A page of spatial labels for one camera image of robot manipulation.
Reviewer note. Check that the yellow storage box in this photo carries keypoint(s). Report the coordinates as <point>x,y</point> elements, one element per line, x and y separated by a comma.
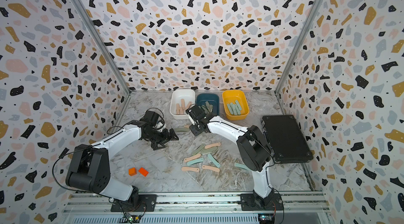
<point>235,97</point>

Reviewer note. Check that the dark teal storage box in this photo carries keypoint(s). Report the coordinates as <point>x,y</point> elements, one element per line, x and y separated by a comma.
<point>213,99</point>

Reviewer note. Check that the white storage box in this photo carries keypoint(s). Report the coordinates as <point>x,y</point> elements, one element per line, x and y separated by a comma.
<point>188,95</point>

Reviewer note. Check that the pink knife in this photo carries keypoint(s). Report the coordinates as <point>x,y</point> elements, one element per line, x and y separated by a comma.
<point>194,157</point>
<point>192,169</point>
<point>211,168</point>
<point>213,145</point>
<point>177,109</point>
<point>182,106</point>

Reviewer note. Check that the black case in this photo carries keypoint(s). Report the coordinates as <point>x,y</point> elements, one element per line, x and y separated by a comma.
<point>286,141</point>

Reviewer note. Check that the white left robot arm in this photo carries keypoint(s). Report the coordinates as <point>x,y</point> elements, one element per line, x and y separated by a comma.
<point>89,168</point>

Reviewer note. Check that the mint knife diagonal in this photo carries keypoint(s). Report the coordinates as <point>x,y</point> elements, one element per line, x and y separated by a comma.
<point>214,161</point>

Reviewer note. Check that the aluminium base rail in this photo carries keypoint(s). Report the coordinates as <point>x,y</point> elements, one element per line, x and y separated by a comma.
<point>295,207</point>

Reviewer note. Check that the mint knife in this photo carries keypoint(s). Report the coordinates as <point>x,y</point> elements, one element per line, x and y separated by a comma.
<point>235,109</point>
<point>195,161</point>

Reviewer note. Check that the aluminium frame post right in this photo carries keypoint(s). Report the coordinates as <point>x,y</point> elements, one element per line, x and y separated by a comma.
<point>304,31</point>

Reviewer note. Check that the aluminium frame post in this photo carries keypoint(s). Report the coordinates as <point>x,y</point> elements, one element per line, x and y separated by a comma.
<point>100,44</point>
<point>304,31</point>

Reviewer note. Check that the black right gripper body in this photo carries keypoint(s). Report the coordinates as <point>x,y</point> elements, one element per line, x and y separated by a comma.
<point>194,129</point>

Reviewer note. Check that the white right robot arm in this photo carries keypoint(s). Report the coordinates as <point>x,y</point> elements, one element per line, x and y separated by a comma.
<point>252,145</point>

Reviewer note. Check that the aluminium frame post left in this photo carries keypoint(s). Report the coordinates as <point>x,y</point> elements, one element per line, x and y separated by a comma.
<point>100,44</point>

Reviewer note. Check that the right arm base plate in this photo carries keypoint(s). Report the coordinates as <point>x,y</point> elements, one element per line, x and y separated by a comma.
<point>254,202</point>

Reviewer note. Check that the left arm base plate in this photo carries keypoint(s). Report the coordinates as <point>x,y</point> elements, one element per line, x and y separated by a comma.
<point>139,203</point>

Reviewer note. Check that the pink knife diagonal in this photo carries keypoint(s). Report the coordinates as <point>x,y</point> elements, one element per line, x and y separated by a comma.
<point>188,105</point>

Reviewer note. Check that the mint knife horizontal right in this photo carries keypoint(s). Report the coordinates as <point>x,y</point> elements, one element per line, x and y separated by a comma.
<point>241,166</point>

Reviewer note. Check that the orange block large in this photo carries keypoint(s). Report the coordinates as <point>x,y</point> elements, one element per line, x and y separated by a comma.
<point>143,172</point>

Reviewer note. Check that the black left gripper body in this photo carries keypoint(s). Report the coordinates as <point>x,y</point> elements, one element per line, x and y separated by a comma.
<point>158,137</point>

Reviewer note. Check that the orange block small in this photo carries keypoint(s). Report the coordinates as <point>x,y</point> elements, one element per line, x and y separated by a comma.
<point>132,171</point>

